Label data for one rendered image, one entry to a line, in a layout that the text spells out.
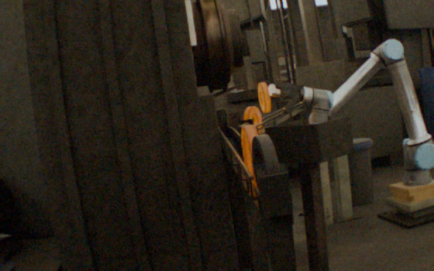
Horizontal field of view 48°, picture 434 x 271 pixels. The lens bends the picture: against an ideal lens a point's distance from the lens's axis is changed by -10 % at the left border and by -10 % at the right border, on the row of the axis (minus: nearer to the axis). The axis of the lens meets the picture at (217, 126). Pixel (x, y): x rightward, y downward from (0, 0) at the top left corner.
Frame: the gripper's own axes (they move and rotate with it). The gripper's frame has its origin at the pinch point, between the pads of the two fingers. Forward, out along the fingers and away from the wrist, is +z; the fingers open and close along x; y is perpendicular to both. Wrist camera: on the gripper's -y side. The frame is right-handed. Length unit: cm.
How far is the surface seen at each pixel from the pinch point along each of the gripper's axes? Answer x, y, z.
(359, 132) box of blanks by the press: -177, -12, -120
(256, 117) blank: -20.4, -12.4, -1.0
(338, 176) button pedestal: -37, -41, -59
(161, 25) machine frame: 79, 16, 53
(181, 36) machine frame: 76, 13, 45
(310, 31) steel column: -821, 187, -216
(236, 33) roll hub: 42, 22, 22
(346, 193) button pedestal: -36, -51, -66
